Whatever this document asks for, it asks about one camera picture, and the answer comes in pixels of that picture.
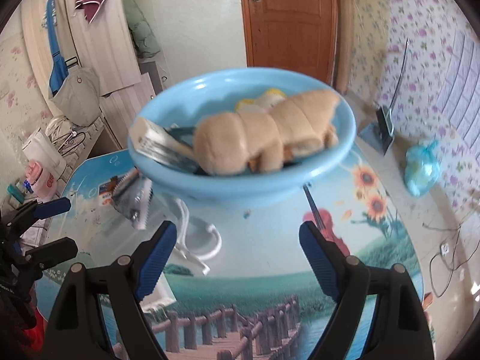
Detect white paper card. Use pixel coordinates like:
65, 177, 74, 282
144, 266, 177, 311

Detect white plastic hook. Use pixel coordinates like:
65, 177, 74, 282
170, 197, 223, 275

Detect blue plastic basin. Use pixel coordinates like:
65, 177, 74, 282
127, 67, 357, 211

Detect pink drink bottle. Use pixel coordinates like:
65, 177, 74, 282
24, 161, 61, 201

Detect cream and yellow plush toy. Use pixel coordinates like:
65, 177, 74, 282
235, 88, 287, 113

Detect blue trash bag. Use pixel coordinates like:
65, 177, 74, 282
404, 140, 440, 197

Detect light wooden wardrobe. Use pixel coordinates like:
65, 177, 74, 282
20, 0, 167, 151

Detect black floor cable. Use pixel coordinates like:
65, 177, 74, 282
423, 204, 479, 301

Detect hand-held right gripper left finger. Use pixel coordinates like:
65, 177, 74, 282
44, 220, 178, 360

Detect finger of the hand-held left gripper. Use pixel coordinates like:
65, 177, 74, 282
0, 197, 72, 230
18, 237, 79, 281

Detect white electric kettle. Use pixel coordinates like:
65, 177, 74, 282
22, 127, 66, 181

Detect silver snack packet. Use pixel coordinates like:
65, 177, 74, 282
110, 169, 154, 231

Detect brick-patterned cabinet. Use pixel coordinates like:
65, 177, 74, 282
0, 116, 124, 233

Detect green packet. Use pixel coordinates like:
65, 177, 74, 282
129, 117, 205, 176

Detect blue hanging bag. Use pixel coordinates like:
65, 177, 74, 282
46, 0, 70, 96

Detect grey dustpan with long handle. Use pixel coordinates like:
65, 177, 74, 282
356, 38, 410, 156

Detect tangled cables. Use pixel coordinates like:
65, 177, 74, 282
47, 116, 89, 158

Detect tan plush toy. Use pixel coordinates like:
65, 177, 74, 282
193, 89, 342, 176

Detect brown wooden door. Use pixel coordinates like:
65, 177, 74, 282
238, 0, 338, 83

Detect red clothing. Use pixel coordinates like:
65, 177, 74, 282
22, 300, 49, 360

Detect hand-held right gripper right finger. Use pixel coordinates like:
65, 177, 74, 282
299, 220, 436, 360

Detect grey cloth bag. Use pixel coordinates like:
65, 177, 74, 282
49, 67, 102, 126

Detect green quilt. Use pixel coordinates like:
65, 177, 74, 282
125, 0, 162, 61

